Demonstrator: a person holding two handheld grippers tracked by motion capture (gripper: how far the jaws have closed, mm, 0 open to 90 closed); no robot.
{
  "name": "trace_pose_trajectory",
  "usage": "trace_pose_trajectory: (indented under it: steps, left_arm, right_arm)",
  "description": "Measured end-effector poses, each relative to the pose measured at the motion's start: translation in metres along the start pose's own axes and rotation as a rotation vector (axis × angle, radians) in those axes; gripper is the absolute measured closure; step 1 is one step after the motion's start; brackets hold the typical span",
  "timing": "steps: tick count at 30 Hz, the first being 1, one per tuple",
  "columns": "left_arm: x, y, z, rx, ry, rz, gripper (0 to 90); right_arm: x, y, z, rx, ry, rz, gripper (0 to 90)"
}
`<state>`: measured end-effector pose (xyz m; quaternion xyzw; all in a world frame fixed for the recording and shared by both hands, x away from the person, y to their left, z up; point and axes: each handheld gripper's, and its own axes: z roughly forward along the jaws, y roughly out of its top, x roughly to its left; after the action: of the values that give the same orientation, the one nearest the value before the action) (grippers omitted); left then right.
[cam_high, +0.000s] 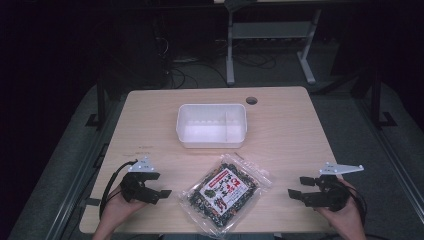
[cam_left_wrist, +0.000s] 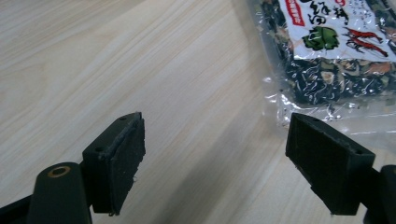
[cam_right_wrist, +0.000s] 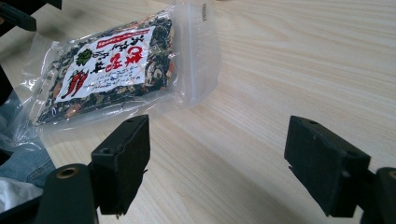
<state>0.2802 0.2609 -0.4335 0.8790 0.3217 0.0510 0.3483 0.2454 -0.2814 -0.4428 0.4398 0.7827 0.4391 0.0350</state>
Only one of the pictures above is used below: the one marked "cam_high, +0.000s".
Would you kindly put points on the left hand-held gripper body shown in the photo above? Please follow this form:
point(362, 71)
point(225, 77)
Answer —
point(134, 190)

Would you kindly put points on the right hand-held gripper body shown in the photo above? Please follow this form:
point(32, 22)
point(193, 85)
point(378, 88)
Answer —
point(330, 196)

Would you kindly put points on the person's left hand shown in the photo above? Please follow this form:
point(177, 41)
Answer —
point(117, 208)

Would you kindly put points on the person's right hand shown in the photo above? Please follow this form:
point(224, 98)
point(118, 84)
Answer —
point(346, 218)

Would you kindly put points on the clear packet of dried seaweed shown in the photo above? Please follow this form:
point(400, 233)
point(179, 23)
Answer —
point(225, 194)

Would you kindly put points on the white plastic container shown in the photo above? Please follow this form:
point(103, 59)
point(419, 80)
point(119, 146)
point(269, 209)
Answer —
point(211, 126)

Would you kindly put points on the black metal stand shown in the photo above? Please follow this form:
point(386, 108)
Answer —
point(377, 100)
point(100, 105)

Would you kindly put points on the grey metal floor rail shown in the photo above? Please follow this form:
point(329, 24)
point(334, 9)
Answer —
point(75, 190)
point(398, 166)

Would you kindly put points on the white metal table frame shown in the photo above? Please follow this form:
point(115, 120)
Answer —
point(270, 31)

